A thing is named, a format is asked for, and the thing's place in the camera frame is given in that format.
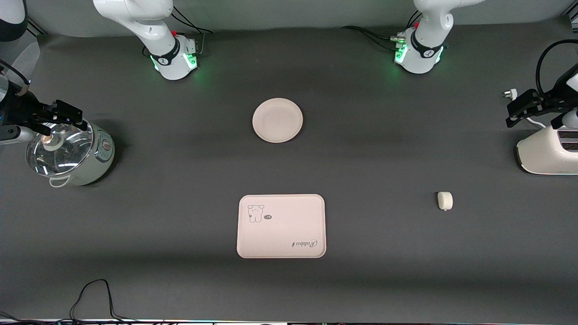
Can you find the round cream plate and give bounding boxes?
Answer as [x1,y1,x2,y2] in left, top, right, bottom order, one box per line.
[252,97,303,144]

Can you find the cream rabbit print tray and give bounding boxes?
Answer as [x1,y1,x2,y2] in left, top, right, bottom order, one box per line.
[236,194,326,259]

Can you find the glass pot lid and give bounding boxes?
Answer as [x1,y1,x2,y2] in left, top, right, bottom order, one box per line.
[26,120,94,177]

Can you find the white toaster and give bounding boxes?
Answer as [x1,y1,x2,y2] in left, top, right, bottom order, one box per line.
[516,124,578,175]

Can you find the pale green electric pot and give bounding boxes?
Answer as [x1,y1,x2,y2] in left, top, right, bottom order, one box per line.
[26,118,115,188]

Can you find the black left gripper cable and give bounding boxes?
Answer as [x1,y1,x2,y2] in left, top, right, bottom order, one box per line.
[536,39,578,96]

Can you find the black right arm base cable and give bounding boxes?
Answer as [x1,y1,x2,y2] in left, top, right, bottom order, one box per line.
[171,6,214,35]

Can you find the black arm base cable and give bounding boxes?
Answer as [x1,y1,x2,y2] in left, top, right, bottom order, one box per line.
[340,11,421,52]
[171,6,214,35]

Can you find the black left arm base cable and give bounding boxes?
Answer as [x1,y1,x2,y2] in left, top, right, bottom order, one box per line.
[340,11,421,52]

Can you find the thin black loose cable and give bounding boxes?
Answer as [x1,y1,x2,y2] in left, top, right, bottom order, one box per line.
[0,279,172,324]

